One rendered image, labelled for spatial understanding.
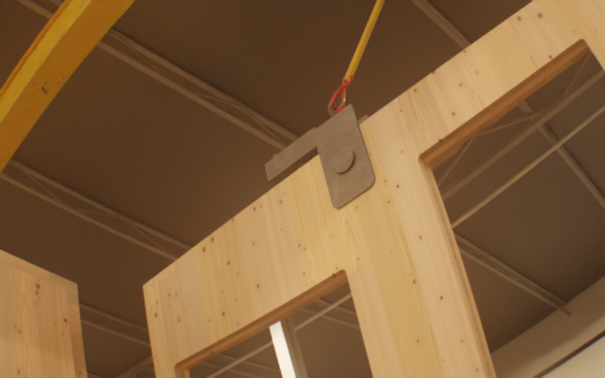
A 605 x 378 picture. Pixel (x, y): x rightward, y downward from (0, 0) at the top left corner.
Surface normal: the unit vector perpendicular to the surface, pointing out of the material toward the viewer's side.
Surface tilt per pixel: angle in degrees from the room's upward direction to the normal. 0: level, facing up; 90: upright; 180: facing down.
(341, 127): 90
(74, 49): 180
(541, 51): 90
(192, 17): 180
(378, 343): 90
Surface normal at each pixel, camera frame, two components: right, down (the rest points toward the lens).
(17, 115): 0.22, 0.75
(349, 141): -0.65, -0.36
